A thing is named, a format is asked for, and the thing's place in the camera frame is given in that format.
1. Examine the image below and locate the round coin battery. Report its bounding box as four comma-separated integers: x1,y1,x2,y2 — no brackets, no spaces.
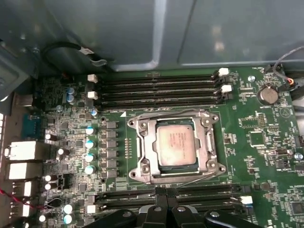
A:
257,85,278,105

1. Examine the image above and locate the grey rear fan housing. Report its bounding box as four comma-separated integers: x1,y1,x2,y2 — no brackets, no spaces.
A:
0,44,32,115

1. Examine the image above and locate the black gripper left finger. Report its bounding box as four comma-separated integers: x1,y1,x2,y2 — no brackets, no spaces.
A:
88,187,168,228

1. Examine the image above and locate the thin wire locking lever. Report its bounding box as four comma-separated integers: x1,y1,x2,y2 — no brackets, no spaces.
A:
128,108,218,124
133,166,228,187

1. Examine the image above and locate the metal socket cover frame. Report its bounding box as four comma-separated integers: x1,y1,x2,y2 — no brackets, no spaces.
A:
137,115,218,179

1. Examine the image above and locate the silver rear port block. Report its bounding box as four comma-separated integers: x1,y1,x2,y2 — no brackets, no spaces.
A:
4,141,44,162
11,203,31,217
11,181,33,197
5,162,43,181

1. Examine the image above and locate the silver square CPU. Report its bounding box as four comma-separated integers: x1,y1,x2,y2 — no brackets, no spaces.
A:
153,118,200,173

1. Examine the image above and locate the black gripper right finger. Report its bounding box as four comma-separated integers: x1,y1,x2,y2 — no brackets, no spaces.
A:
167,188,257,228

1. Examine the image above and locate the blue rear port connector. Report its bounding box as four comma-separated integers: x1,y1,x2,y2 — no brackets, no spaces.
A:
22,113,45,139

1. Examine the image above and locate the black fan cable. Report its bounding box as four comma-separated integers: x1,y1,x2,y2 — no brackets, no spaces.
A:
42,41,108,68

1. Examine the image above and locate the thin grey wire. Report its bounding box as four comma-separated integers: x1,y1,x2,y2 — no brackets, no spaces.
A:
272,46,304,84

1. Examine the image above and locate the CPU socket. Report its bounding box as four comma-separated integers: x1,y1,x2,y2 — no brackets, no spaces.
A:
127,108,228,186

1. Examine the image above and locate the green motherboard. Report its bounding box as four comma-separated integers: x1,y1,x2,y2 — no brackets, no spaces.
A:
14,66,304,228

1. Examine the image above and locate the black open PC case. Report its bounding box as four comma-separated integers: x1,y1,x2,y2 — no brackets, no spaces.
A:
0,0,304,114

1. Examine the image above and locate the thin red wire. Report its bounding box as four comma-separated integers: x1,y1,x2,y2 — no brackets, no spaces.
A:
0,189,47,210

